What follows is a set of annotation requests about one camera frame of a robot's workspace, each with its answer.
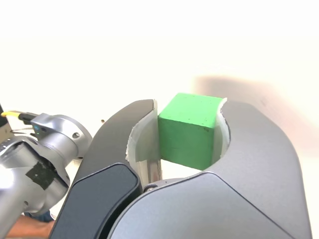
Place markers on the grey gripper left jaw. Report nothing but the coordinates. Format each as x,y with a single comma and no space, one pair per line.
112,139

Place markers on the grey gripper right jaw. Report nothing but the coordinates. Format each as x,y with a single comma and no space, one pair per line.
249,174

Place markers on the green cube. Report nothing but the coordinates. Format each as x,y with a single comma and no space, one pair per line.
187,139

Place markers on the person's forearm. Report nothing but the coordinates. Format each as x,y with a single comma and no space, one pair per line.
30,227

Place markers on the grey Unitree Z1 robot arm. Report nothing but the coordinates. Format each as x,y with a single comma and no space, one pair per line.
49,139

